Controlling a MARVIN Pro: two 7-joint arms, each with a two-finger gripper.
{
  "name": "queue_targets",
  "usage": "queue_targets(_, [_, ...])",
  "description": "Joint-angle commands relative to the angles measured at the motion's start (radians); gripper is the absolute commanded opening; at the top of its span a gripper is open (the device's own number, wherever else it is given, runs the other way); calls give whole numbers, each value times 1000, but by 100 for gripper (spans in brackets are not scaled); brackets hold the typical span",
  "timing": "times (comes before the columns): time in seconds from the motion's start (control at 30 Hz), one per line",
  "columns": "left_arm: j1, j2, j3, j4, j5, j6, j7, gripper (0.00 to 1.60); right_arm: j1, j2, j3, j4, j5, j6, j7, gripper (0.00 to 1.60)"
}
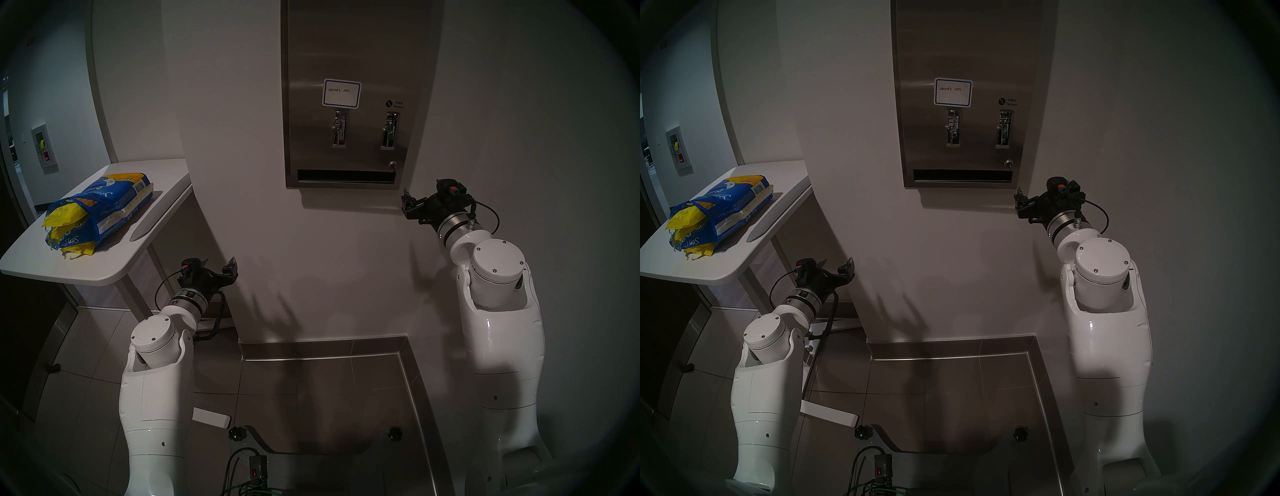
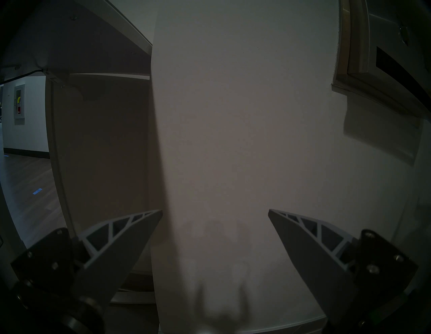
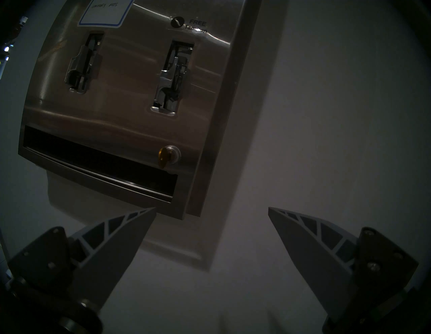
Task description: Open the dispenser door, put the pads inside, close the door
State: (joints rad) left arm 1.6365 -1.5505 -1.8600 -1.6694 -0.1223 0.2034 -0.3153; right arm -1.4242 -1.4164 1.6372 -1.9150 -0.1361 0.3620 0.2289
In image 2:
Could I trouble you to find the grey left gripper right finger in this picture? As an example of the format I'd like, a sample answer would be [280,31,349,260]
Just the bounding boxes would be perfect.
[268,209,418,324]

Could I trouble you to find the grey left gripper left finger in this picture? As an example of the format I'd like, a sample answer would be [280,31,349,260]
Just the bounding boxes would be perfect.
[11,209,163,305]

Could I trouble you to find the stainless steel dispenser door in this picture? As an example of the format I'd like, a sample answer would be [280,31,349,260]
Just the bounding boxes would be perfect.
[347,0,431,118]

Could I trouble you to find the wall fire extinguisher cabinet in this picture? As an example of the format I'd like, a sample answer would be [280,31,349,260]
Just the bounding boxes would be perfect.
[13,84,26,126]

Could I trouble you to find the thin black table cable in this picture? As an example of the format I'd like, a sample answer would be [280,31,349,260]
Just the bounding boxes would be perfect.
[0,68,46,85]

